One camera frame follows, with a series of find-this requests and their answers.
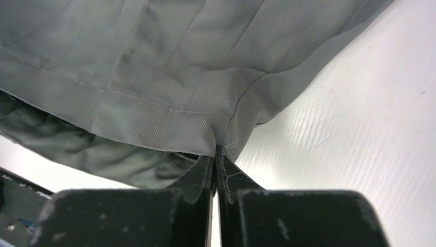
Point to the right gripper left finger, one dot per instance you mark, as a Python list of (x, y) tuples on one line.
[(178, 215)]

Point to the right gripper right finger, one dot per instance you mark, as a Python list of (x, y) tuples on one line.
[(251, 215)]

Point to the grey garment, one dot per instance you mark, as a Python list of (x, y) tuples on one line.
[(135, 91)]

